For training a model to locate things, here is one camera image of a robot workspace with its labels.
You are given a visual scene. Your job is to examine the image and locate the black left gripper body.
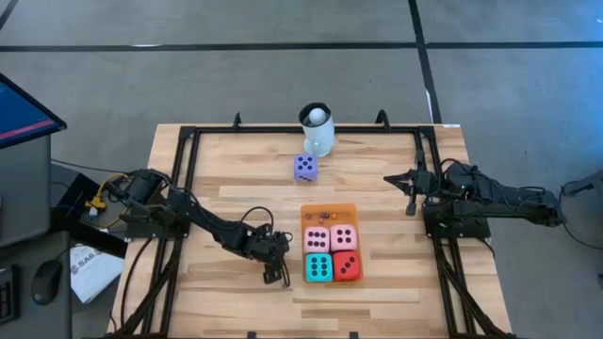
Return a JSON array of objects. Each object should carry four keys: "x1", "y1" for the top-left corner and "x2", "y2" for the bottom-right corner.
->
[{"x1": 255, "y1": 229, "x2": 291, "y2": 266}]

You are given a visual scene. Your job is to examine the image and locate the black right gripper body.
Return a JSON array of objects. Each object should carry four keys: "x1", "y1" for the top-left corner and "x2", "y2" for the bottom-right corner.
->
[{"x1": 414, "y1": 169, "x2": 445, "y2": 198}]

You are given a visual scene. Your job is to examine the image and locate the green foam die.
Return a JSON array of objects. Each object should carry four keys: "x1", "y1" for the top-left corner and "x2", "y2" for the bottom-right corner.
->
[{"x1": 304, "y1": 252, "x2": 334, "y2": 283}]

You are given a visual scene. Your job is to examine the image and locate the pink foam die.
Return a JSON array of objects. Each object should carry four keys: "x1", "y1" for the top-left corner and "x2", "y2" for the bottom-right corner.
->
[
  {"x1": 329, "y1": 223, "x2": 358, "y2": 252},
  {"x1": 303, "y1": 226, "x2": 332, "y2": 254}
]

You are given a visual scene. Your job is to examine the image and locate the red foam die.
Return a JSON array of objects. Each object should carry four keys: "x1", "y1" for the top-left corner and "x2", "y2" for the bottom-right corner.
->
[{"x1": 332, "y1": 250, "x2": 363, "y2": 283}]

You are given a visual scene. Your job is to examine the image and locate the orange plastic tray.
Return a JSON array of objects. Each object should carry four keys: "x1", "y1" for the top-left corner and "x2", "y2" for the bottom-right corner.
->
[{"x1": 300, "y1": 202, "x2": 365, "y2": 284}]

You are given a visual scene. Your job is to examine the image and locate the purple foam die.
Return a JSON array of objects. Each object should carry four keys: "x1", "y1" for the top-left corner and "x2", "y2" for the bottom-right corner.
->
[{"x1": 293, "y1": 153, "x2": 318, "y2": 185}]

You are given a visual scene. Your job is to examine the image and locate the white cylinder container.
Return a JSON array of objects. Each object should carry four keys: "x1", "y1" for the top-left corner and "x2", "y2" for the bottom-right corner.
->
[{"x1": 298, "y1": 102, "x2": 336, "y2": 159}]

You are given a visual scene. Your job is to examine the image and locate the white printed paper sheet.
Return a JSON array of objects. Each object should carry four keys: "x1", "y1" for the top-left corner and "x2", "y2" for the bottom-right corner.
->
[{"x1": 69, "y1": 242, "x2": 126, "y2": 305}]

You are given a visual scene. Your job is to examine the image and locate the black floor plate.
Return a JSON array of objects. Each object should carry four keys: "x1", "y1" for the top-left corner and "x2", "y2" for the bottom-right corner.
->
[{"x1": 50, "y1": 172, "x2": 129, "y2": 259}]

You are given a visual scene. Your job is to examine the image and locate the black computer mouse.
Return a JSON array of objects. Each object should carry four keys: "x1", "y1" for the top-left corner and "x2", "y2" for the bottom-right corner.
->
[{"x1": 30, "y1": 258, "x2": 65, "y2": 307}]

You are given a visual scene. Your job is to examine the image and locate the grey desk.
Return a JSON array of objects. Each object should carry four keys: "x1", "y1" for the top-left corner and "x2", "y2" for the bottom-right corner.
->
[{"x1": 0, "y1": 230, "x2": 73, "y2": 339}]

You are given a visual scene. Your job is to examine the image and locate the grey computer case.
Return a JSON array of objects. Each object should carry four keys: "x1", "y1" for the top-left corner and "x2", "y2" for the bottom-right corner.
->
[{"x1": 0, "y1": 135, "x2": 53, "y2": 250}]

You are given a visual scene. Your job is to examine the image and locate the black keyboard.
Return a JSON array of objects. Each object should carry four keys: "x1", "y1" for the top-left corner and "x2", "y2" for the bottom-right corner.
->
[{"x1": 0, "y1": 265, "x2": 23, "y2": 325}]

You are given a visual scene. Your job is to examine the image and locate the computer monitor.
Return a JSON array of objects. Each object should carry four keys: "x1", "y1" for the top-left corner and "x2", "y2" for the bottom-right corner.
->
[{"x1": 0, "y1": 73, "x2": 68, "y2": 151}]

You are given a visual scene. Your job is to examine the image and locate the yellow cable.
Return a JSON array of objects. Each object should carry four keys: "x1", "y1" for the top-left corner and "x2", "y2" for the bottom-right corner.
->
[{"x1": 83, "y1": 171, "x2": 129, "y2": 230}]

